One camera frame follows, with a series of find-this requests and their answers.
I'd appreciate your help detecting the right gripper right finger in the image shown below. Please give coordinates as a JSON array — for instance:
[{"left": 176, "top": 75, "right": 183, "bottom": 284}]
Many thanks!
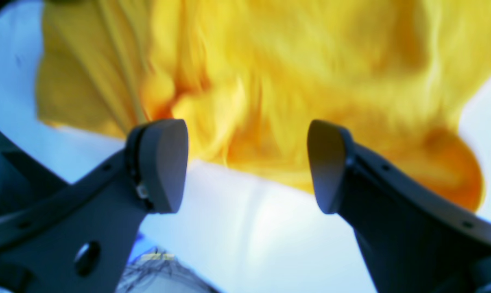
[{"left": 307, "top": 119, "right": 491, "bottom": 293}]

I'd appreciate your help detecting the orange t-shirt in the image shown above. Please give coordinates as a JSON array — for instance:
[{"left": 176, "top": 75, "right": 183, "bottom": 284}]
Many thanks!
[{"left": 36, "top": 0, "right": 491, "bottom": 212}]

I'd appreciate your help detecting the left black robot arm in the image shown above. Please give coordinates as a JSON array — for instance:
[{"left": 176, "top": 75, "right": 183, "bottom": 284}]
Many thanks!
[{"left": 0, "top": 131, "right": 69, "bottom": 216}]

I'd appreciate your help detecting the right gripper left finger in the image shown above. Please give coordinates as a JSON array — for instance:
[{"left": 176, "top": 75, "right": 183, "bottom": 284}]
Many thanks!
[{"left": 0, "top": 119, "right": 188, "bottom": 293}]

